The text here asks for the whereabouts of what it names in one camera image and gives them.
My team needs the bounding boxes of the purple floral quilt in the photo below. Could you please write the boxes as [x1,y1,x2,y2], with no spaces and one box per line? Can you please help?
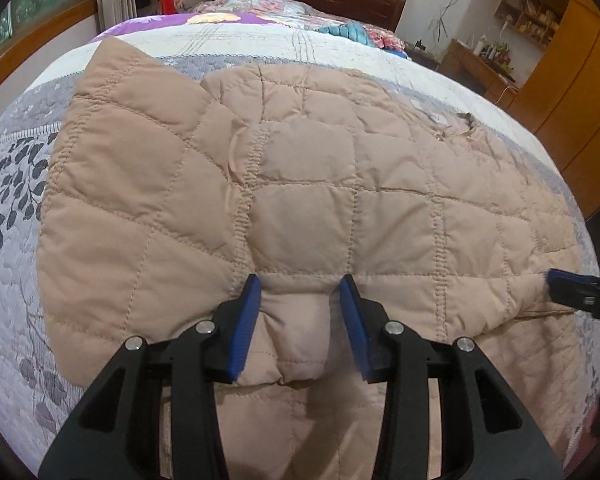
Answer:
[92,0,411,61]

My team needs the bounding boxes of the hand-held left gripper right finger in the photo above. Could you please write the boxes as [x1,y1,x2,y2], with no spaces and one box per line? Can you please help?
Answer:
[339,274,565,480]

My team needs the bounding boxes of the teal puffer jacket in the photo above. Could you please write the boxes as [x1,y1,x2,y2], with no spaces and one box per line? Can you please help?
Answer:
[315,21,370,47]

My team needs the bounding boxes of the dark nightstand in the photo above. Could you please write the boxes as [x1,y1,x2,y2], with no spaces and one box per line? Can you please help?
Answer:
[405,42,442,72]

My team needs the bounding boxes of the bottles on desk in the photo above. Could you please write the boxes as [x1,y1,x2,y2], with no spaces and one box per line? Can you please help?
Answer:
[471,34,517,72]

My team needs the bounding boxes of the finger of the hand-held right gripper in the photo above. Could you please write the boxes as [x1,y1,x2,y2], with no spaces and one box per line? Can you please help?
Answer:
[546,268,600,322]

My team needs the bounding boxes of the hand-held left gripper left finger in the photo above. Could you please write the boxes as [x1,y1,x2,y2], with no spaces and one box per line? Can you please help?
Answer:
[39,274,262,480]

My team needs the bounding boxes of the wooden wall shelf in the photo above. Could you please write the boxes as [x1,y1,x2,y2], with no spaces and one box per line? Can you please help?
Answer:
[495,0,569,49]

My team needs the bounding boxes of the bed with floral quilt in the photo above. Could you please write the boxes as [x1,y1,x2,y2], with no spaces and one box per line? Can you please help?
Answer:
[0,22,600,480]

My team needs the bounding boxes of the beige quilted jacket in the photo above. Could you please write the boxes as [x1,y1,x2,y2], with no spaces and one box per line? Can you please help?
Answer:
[37,37,600,480]

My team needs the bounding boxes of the wall cables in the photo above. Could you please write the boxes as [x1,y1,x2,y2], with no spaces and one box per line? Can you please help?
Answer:
[429,0,470,42]

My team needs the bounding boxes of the wooden wardrobe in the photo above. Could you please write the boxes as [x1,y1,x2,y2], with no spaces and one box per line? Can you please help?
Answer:
[490,0,600,221]

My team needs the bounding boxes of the wooden desk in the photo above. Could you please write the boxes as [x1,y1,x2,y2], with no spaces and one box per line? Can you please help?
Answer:
[437,40,522,107]

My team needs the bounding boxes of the pile of colourful clothes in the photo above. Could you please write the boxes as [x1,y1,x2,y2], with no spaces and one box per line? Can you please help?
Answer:
[365,27,409,59]

